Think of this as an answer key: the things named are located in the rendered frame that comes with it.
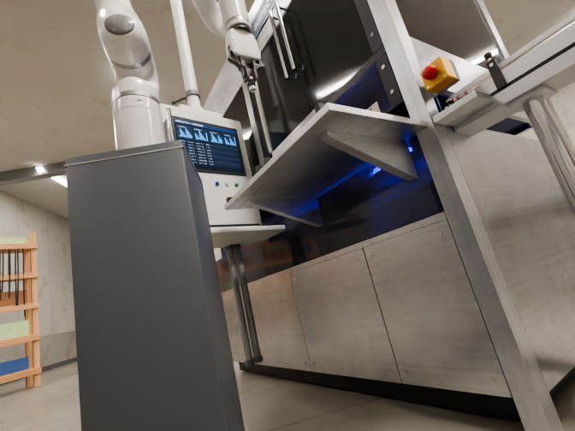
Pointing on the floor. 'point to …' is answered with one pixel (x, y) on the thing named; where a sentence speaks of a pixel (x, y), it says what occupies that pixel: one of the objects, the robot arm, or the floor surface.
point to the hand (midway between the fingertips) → (249, 75)
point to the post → (468, 230)
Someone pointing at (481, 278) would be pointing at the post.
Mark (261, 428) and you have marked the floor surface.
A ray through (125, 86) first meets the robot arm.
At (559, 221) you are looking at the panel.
